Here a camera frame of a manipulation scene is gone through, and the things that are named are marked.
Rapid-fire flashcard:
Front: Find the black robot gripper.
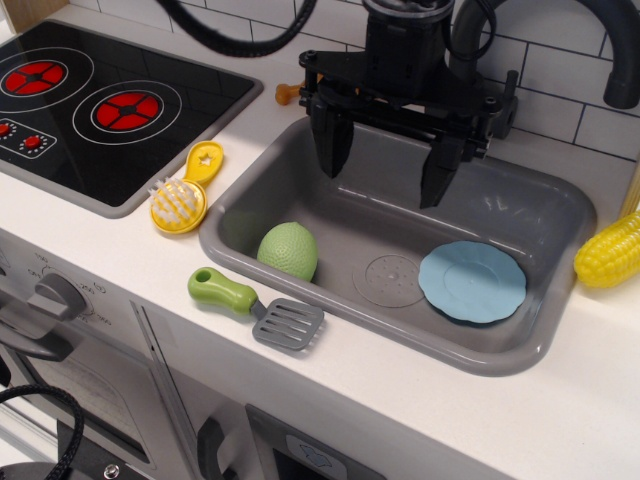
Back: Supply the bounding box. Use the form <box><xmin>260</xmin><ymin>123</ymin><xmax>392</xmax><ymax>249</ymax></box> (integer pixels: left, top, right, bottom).
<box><xmin>300</xmin><ymin>14</ymin><xmax>518</xmax><ymax>209</ymax></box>

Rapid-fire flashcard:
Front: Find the green handled grey spatula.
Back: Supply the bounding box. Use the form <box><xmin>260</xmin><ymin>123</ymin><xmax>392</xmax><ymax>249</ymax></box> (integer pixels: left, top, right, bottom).
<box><xmin>187</xmin><ymin>267</ymin><xmax>324</xmax><ymax>351</ymax></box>

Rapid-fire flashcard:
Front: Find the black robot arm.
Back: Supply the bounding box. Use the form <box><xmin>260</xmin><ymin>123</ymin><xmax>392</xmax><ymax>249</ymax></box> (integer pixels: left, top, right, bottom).
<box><xmin>300</xmin><ymin>1</ymin><xmax>518</xmax><ymax>208</ymax></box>

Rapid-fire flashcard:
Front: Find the grey plastic sink basin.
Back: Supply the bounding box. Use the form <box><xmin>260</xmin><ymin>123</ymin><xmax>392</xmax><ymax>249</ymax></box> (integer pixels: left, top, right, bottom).
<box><xmin>199</xmin><ymin>119</ymin><xmax>596</xmax><ymax>376</ymax></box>

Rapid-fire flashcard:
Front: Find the light blue plate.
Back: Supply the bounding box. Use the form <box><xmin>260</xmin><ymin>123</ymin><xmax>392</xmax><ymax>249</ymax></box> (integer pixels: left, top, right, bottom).
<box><xmin>418</xmin><ymin>241</ymin><xmax>527</xmax><ymax>324</ymax></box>

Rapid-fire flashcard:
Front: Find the orange toy chicken drumstick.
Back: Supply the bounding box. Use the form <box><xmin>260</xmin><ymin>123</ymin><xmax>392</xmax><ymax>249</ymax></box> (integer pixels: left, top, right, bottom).
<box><xmin>274</xmin><ymin>78</ymin><xmax>320</xmax><ymax>106</ymax></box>

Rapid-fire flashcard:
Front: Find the green toy lime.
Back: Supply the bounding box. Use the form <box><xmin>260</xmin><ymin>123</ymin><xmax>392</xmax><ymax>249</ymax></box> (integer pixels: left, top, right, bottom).
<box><xmin>257</xmin><ymin>222</ymin><xmax>318</xmax><ymax>282</ymax></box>

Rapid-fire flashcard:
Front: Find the yellow dish brush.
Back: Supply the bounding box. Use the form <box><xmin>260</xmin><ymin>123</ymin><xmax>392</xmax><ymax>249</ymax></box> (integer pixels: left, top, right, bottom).
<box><xmin>149</xmin><ymin>140</ymin><xmax>224</xmax><ymax>234</ymax></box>

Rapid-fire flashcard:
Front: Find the dark grey faucet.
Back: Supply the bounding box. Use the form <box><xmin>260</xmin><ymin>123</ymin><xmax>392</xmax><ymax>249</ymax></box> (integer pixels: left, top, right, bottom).
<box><xmin>450</xmin><ymin>1</ymin><xmax>639</xmax><ymax>112</ymax></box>

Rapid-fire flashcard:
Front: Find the yellow toy corn cob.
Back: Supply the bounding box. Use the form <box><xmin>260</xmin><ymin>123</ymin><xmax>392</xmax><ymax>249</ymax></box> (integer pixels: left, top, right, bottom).
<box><xmin>574</xmin><ymin>211</ymin><xmax>639</xmax><ymax>288</ymax></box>

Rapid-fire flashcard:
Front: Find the black toy stovetop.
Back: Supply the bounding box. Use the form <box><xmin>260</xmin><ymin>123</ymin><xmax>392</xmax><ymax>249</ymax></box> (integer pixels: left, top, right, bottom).
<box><xmin>1</xmin><ymin>21</ymin><xmax>263</xmax><ymax>218</ymax></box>

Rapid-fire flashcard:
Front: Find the grey oven knob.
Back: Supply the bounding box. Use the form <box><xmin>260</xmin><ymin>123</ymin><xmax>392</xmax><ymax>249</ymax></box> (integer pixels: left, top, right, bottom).
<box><xmin>27</xmin><ymin>273</ymin><xmax>87</xmax><ymax>321</ymax></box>

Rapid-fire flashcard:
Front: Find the black braided cable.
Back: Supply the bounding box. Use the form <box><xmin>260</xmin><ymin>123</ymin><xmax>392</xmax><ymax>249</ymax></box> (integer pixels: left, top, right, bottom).
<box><xmin>158</xmin><ymin>0</ymin><xmax>318</xmax><ymax>58</ymax></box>

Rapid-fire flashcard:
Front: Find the dark grey dishwasher handle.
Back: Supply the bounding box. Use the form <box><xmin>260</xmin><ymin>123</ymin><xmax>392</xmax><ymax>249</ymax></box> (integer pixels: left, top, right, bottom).
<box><xmin>196</xmin><ymin>417</ymin><xmax>238</xmax><ymax>480</ymax></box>

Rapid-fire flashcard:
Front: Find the grey oven door handle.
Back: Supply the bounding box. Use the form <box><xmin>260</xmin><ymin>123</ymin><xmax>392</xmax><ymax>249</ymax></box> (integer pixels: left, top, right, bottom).
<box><xmin>1</xmin><ymin>292</ymin><xmax>83</xmax><ymax>362</ymax></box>

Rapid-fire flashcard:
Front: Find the black cable lower left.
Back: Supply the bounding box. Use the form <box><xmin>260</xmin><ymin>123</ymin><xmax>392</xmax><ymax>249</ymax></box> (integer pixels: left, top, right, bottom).
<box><xmin>0</xmin><ymin>384</ymin><xmax>85</xmax><ymax>480</ymax></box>

